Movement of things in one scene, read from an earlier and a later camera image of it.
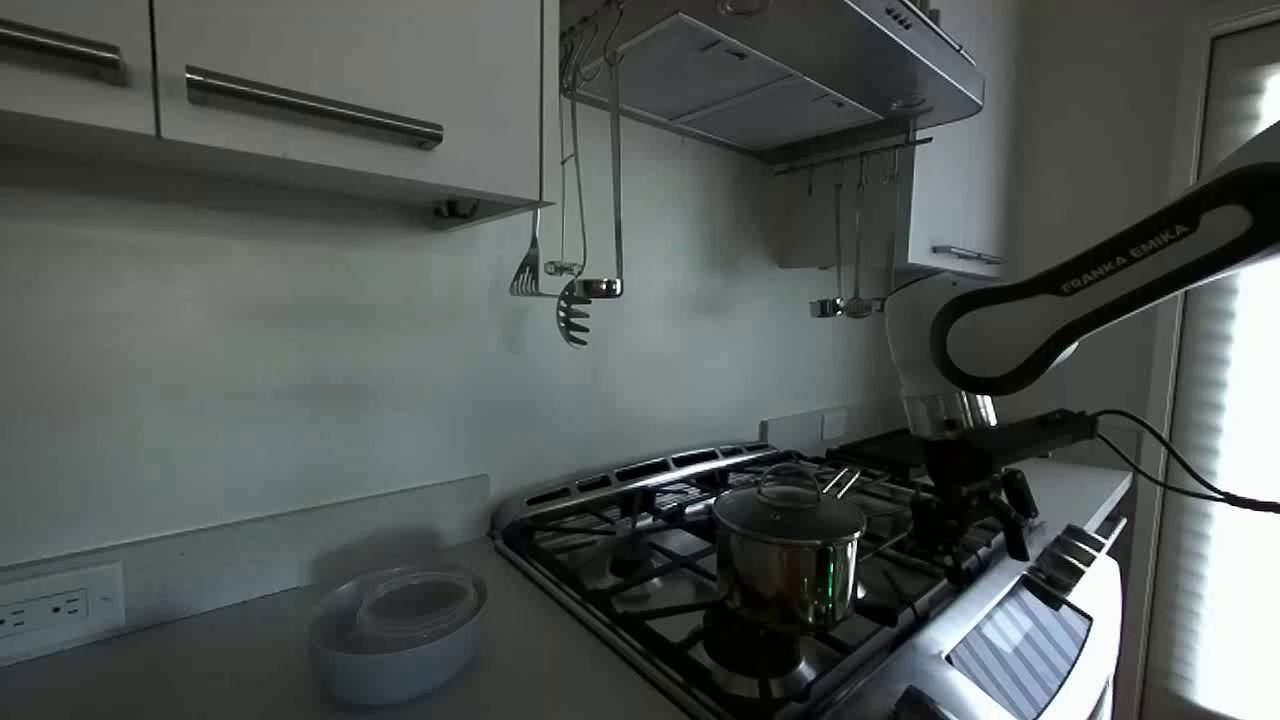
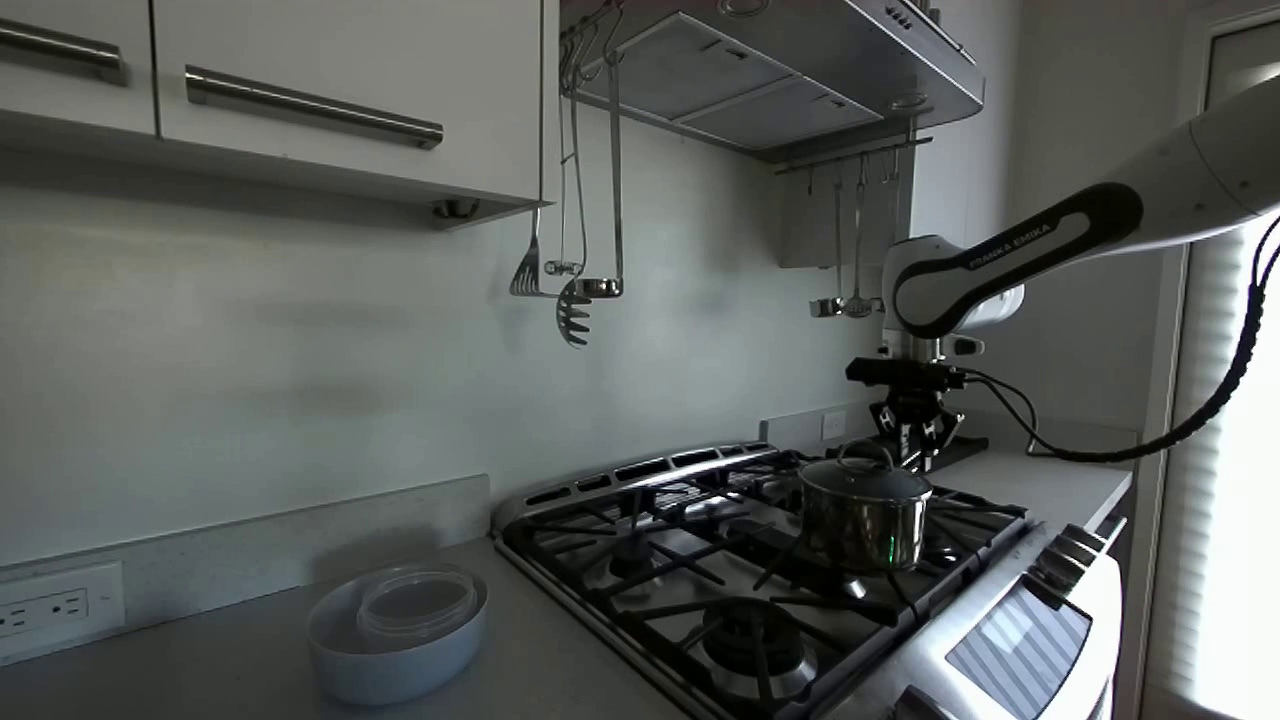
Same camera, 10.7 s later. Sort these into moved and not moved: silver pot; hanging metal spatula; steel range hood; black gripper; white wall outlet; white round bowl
Moved: black gripper; silver pot
Not moved: white round bowl; white wall outlet; hanging metal spatula; steel range hood
